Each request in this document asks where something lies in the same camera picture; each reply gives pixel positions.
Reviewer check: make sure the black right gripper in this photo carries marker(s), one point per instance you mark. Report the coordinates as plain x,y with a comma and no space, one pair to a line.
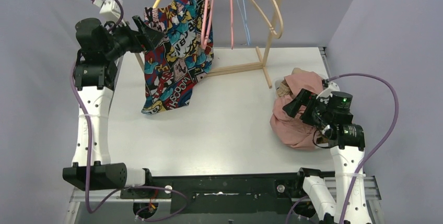
306,98

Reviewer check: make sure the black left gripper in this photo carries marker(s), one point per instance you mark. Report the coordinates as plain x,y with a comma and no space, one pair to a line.
139,38

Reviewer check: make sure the pink shorts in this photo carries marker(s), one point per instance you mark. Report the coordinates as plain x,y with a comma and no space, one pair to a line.
292,131

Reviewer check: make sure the colourful comic print shorts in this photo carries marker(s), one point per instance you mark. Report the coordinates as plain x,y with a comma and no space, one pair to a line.
178,62

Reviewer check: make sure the beige shorts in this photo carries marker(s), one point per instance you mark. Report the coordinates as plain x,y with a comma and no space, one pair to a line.
283,89

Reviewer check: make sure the blue hanger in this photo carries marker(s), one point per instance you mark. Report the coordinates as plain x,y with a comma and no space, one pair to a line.
243,13

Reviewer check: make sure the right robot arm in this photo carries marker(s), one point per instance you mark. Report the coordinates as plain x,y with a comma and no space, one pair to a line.
338,196

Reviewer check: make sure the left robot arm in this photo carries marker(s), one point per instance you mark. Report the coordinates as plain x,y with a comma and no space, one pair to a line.
94,81

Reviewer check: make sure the wooden clothes rack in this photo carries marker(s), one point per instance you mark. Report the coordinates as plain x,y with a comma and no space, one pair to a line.
261,64

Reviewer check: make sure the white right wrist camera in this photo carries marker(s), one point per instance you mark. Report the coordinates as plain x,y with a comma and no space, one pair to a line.
327,91

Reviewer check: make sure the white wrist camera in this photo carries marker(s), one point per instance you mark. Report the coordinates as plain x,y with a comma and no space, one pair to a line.
327,91
108,9

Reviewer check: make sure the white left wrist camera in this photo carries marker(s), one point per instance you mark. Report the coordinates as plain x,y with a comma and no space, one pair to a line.
108,9

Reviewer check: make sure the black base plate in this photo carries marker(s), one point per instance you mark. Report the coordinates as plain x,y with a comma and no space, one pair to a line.
224,194

